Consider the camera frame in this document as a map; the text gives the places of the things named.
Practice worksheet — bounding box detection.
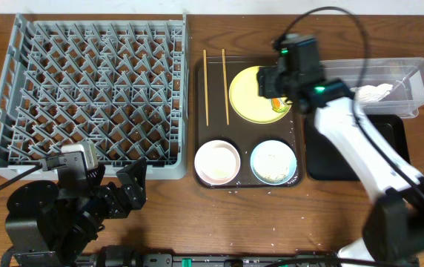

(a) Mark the green orange snack wrapper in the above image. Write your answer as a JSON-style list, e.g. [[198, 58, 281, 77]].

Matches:
[[270, 98, 291, 113]]

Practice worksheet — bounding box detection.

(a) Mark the light blue bowl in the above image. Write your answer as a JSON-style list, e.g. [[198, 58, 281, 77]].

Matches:
[[250, 140, 298, 185]]

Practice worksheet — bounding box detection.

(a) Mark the white napkin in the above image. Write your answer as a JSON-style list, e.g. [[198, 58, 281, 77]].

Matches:
[[351, 83, 393, 102]]

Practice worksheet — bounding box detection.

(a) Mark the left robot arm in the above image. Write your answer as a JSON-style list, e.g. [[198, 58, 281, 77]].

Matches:
[[0, 153, 148, 266]]

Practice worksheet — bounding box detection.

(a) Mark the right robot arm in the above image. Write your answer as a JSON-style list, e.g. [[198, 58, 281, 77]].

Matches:
[[256, 33, 424, 266]]

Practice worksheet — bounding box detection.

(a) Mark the grey plastic dishwasher rack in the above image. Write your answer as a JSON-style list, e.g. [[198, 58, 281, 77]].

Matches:
[[0, 15, 189, 180]]

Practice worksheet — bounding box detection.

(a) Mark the clear plastic waste bin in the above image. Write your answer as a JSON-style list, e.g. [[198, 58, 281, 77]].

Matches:
[[322, 57, 424, 119]]

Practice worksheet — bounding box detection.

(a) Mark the yellow plate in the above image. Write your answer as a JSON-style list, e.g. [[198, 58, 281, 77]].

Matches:
[[228, 66, 291, 124]]

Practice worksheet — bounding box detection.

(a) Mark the dark brown serving tray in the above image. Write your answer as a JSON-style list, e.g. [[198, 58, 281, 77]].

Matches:
[[193, 56, 305, 190]]

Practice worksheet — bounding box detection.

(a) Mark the black rectangular tray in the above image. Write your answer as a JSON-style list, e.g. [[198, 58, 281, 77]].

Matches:
[[304, 115, 411, 182]]

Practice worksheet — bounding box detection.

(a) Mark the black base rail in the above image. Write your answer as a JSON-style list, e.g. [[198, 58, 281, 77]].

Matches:
[[74, 253, 340, 267]]

